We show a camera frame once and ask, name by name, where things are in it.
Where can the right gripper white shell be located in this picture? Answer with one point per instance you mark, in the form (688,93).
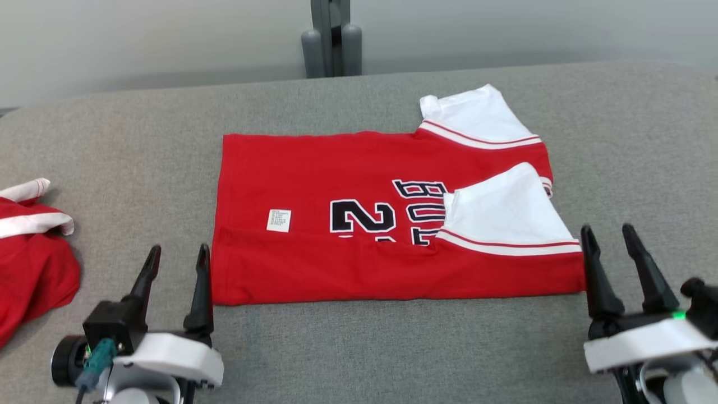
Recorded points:
(639,342)

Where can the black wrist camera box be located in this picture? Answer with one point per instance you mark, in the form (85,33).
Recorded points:
(704,306)
(112,325)

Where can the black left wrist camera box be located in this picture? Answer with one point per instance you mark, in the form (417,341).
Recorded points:
(112,325)

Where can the red shorts with white stripe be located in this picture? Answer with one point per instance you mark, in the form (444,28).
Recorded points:
(33,280)

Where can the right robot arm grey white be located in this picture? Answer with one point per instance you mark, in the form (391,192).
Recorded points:
(690,387)

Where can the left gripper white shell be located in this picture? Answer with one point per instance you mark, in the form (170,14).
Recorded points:
(179,356)

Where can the grey metal partition post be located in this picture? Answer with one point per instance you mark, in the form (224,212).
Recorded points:
(325,22)

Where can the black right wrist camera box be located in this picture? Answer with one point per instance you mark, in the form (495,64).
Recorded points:
(704,306)

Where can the red jersey with white sleeves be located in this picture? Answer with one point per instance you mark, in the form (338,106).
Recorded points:
(314,185)

